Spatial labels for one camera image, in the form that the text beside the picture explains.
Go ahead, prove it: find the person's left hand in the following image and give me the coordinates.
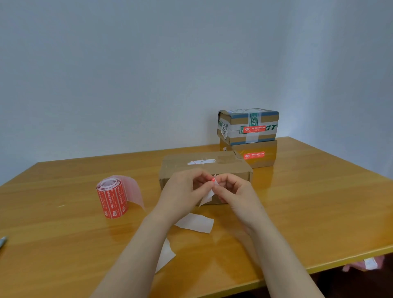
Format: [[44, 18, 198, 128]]
[[150, 168, 215, 226]]

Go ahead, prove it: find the person's right hand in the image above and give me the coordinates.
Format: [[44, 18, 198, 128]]
[[212, 173, 271, 234]]

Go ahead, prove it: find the wide cardboard box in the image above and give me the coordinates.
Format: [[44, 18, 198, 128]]
[[158, 150, 254, 205]]

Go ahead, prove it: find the cardboard box with torn tape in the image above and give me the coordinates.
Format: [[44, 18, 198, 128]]
[[219, 137, 278, 169]]

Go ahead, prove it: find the roll of red stickers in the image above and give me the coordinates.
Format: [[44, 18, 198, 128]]
[[95, 175, 145, 219]]

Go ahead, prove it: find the box with green GT tape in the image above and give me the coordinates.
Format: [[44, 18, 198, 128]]
[[217, 108, 280, 147]]

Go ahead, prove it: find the person's right forearm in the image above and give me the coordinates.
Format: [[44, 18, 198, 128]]
[[248, 219, 326, 298]]

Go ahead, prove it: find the person's left forearm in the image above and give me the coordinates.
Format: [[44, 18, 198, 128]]
[[90, 214, 174, 298]]

